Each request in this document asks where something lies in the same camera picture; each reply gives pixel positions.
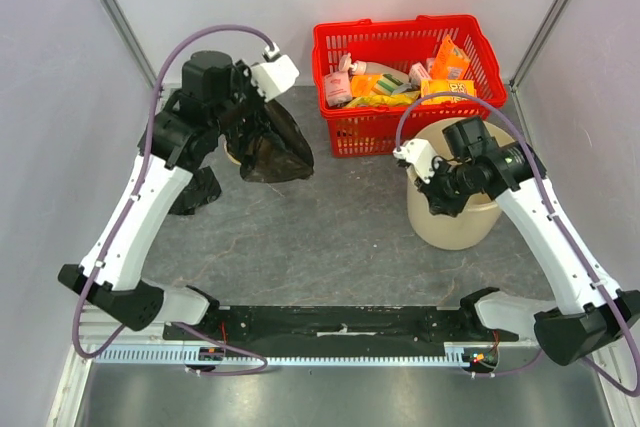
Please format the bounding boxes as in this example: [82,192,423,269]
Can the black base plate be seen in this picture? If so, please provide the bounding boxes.
[195,306,518,358]

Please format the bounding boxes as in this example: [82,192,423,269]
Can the red plastic basket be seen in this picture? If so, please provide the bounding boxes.
[312,14,507,158]

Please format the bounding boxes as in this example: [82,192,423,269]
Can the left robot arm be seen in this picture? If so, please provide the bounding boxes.
[58,51,299,340]

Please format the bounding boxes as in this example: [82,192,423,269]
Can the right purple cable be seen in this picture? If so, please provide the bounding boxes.
[394,91,640,396]

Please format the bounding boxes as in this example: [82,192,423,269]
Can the beige trash bin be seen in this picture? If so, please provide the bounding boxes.
[406,117,515,251]

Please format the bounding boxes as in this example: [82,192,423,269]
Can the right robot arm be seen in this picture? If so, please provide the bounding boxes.
[403,117,639,366]

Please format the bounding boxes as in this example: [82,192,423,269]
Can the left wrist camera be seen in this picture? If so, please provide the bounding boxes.
[250,44,300,102]

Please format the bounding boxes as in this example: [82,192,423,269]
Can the green yellow packet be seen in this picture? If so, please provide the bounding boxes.
[371,74,405,96]

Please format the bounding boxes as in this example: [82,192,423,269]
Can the slotted cable duct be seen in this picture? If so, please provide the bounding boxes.
[95,344,497,368]

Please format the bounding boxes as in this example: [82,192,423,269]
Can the pink pouch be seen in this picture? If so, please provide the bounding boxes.
[323,71,353,107]

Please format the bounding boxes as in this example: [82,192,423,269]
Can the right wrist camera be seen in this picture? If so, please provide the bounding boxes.
[393,138,438,184]

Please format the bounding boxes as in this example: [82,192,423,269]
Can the yellow snack box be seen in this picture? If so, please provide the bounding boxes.
[420,79,476,105]

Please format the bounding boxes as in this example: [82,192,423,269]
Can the pink small packet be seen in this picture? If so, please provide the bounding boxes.
[408,62,431,88]

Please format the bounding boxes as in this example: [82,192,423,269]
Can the masking tape roll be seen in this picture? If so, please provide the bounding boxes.
[224,144,241,166]

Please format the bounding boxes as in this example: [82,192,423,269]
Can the yellow snack bag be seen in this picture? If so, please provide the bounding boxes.
[344,91,420,109]

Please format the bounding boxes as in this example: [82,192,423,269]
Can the orange snack pack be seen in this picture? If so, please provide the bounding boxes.
[350,74,383,98]

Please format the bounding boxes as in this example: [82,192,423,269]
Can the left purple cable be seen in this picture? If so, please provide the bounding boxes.
[70,24,281,378]

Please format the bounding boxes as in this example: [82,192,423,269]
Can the pink capped bottle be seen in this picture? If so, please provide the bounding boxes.
[338,53,409,83]

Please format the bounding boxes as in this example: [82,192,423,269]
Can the purple cable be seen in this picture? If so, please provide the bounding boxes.
[70,24,281,378]
[394,91,640,396]

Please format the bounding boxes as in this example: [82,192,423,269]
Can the black trash bag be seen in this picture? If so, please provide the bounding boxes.
[226,100,314,184]
[169,166,222,216]

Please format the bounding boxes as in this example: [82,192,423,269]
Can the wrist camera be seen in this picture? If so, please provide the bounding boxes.
[393,138,438,184]
[250,44,300,102]

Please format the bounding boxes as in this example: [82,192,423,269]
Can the orange carton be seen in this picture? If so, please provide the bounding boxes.
[429,35,471,80]

